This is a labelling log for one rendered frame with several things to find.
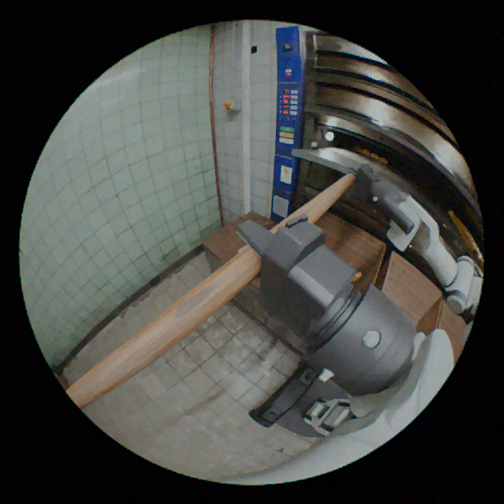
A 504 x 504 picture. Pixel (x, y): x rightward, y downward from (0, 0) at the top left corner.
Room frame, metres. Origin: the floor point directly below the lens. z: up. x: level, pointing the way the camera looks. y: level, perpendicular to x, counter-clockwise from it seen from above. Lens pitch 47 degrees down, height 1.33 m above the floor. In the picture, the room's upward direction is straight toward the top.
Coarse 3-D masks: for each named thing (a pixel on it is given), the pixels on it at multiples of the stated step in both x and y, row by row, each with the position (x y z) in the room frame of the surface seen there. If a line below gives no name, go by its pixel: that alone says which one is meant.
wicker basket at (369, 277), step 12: (324, 216) 0.77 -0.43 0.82; (336, 216) 0.73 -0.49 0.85; (324, 228) 0.75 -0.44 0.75; (336, 228) 0.70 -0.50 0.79; (348, 228) 0.67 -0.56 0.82; (360, 228) 0.63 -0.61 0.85; (336, 240) 0.67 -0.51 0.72; (348, 240) 0.63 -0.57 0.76; (360, 240) 0.60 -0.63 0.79; (336, 252) 0.64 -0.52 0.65; (348, 252) 0.60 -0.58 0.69; (360, 252) 0.56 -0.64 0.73; (372, 264) 0.48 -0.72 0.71; (372, 276) 0.37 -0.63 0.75; (360, 288) 0.39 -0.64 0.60
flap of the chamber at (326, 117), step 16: (320, 112) 0.75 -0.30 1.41; (352, 128) 0.75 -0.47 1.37; (368, 128) 0.61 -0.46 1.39; (384, 144) 0.69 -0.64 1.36; (400, 144) 0.52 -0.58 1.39; (416, 160) 0.53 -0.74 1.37; (432, 160) 0.40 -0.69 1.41; (448, 176) 0.33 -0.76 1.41; (464, 192) 0.25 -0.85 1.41; (480, 224) 0.13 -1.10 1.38
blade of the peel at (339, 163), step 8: (296, 152) 0.67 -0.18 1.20; (304, 152) 0.65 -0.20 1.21; (312, 152) 0.81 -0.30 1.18; (320, 152) 0.85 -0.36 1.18; (328, 152) 0.91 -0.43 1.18; (312, 160) 0.62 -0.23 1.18; (320, 160) 0.60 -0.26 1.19; (328, 160) 0.58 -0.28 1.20; (336, 160) 0.72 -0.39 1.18; (344, 160) 0.77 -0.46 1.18; (336, 168) 0.55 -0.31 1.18; (344, 168) 0.53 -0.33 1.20; (384, 176) 0.68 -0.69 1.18; (392, 184) 0.57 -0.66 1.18; (400, 192) 0.49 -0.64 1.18
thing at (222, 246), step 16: (272, 224) 0.99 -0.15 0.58; (208, 240) 0.81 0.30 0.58; (224, 240) 0.81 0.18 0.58; (240, 240) 0.81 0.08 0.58; (208, 256) 0.77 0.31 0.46; (224, 256) 0.67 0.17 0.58; (256, 288) 0.46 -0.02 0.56; (240, 304) 0.57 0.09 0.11; (256, 304) 0.46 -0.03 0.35; (272, 320) 0.37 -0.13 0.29; (288, 336) 0.26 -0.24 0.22; (304, 352) 0.15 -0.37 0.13
